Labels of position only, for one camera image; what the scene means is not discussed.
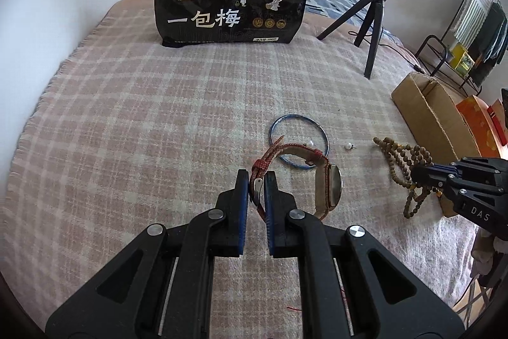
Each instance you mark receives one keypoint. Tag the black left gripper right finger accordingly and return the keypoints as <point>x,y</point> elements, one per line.
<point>351,286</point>

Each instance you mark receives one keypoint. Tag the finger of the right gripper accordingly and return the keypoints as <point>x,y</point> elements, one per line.
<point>432,182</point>
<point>434,172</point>

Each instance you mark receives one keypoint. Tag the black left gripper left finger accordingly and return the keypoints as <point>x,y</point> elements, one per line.
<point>160,285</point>

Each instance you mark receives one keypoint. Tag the brown leather strap wristwatch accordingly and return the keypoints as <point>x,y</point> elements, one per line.
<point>328,177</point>

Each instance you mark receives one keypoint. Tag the brown cardboard box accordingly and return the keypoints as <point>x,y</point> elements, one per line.
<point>429,109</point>

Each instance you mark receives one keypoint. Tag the orange gift box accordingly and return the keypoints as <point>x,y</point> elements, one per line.
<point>481,125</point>

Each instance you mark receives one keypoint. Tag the black metal rack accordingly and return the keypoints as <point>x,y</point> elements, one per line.
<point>439,58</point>

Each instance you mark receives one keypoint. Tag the hanging striped towels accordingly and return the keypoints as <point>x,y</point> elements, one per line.
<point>480,35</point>

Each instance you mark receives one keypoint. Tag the pink plaid blanket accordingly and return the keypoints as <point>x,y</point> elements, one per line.
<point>130,133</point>

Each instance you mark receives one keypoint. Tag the black tripod stand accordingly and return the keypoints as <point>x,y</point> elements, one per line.
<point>371,22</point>

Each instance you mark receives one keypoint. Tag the blue plaid pillow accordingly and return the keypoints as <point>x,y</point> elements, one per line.
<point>336,8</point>

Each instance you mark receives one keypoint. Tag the black plum snack bag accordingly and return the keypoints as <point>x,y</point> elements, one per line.
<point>195,22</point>

